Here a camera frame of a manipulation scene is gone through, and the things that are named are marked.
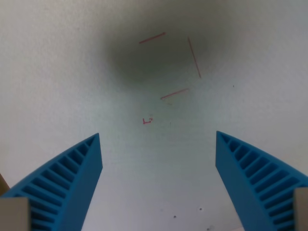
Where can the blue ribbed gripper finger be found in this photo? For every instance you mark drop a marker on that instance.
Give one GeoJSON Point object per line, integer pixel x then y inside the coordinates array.
{"type": "Point", "coordinates": [250, 178]}
{"type": "Point", "coordinates": [69, 178]}

